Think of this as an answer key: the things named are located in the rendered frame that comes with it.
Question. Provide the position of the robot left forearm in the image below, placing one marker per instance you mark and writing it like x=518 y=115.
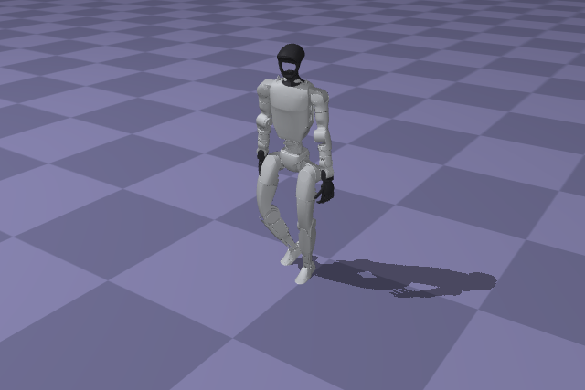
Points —
x=325 y=156

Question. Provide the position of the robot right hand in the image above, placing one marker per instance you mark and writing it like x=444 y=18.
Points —
x=261 y=158

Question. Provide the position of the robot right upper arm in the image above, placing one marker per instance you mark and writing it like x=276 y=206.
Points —
x=265 y=119

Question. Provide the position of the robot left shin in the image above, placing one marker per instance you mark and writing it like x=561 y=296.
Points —
x=306 y=243

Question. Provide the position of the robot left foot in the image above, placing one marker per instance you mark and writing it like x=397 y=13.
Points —
x=305 y=274

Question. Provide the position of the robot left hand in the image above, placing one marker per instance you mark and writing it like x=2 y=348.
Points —
x=327 y=189

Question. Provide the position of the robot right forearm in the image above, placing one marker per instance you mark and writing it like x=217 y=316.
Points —
x=263 y=139

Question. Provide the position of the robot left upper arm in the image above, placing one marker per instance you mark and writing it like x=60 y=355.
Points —
x=320 y=98

